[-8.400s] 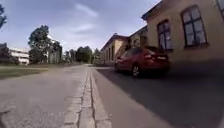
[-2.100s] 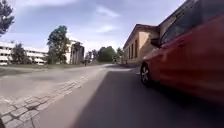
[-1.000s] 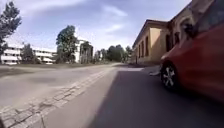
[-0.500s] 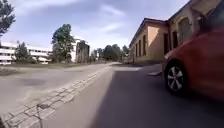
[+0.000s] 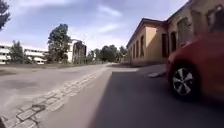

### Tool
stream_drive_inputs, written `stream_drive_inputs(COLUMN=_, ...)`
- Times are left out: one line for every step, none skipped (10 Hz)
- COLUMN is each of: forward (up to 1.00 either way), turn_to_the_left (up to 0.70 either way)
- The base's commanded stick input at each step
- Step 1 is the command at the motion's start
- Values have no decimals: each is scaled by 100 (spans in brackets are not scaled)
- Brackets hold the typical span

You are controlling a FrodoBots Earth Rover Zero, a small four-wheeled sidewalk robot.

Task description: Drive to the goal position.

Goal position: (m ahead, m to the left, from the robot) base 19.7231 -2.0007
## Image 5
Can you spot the small tree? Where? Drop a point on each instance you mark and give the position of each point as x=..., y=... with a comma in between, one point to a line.
x=16, y=53

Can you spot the yellow brick building with chimney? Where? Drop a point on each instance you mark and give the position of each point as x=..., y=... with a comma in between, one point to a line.
x=193, y=23

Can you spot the red car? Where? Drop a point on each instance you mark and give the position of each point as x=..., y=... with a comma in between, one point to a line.
x=203, y=66

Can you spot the tall building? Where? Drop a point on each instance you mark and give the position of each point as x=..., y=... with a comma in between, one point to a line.
x=78, y=51

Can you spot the cobblestone strip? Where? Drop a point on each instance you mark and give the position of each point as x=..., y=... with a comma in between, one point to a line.
x=50, y=100

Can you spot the grey paved forecourt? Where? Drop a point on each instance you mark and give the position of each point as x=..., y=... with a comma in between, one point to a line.
x=133, y=106

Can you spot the pale kerb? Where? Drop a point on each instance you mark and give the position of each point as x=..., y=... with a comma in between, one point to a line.
x=156, y=74

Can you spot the grass field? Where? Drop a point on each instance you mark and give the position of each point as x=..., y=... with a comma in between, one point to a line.
x=50, y=66

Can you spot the grey asphalt road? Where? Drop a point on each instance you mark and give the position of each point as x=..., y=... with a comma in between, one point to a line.
x=30, y=83

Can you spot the white building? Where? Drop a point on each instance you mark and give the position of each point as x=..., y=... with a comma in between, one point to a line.
x=33, y=53

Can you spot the row of distant trees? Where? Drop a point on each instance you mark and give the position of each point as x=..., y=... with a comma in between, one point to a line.
x=106, y=53

